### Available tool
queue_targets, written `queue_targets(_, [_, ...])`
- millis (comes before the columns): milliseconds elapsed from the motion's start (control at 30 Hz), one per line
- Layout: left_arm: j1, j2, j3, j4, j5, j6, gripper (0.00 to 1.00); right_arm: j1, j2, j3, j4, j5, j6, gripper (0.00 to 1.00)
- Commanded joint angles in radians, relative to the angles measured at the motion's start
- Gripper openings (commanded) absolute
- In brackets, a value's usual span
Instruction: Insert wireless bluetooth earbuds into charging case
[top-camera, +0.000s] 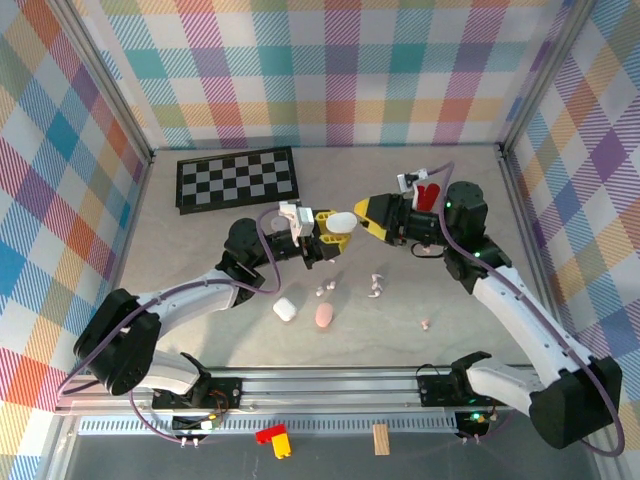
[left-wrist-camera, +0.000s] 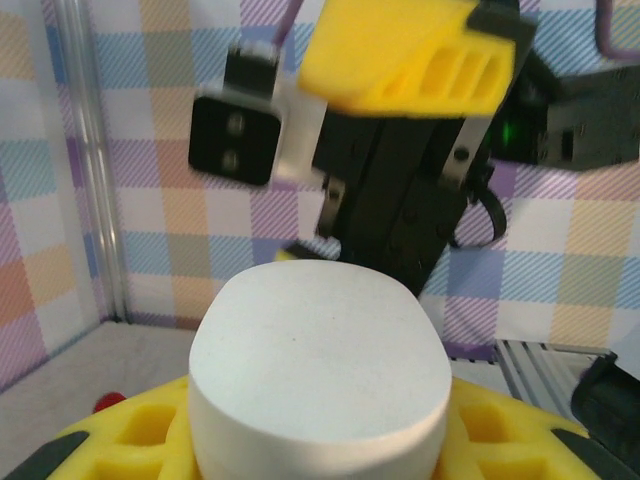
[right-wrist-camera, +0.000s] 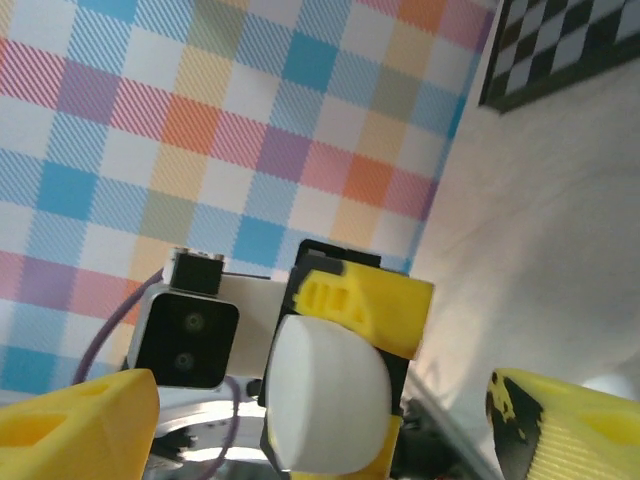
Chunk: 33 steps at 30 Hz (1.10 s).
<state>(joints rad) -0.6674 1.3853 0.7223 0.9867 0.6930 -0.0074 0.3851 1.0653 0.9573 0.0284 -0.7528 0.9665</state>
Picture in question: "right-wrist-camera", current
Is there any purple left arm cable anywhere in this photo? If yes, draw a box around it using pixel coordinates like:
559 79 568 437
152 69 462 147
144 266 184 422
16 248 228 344
72 267 244 480

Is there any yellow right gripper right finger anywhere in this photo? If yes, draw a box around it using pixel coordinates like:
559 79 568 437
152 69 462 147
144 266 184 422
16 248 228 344
485 368 640 480

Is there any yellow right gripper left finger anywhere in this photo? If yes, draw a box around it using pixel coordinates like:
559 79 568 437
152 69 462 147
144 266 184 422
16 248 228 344
0 368 161 480

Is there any white round earbud charging case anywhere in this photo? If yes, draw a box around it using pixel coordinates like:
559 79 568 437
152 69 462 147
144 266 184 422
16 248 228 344
263 314 394 474

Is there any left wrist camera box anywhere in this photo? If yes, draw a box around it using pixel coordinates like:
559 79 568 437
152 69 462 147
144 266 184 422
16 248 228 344
124 248 289 396

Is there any black and white chessboard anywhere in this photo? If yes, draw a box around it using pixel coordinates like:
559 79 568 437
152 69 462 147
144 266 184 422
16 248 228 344
478 0 640 115

